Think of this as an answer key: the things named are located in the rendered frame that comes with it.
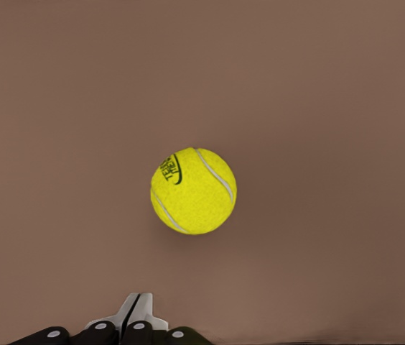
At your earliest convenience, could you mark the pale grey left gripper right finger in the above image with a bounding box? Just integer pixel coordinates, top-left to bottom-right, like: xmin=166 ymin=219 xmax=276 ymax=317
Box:
xmin=121 ymin=292 xmax=169 ymax=345

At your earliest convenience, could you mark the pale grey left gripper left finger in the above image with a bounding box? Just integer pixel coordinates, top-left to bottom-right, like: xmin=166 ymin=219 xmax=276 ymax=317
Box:
xmin=84 ymin=292 xmax=141 ymax=345

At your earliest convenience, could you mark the yellow tennis ball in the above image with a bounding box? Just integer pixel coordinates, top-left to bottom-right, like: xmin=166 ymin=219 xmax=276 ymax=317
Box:
xmin=149 ymin=146 xmax=238 ymax=236

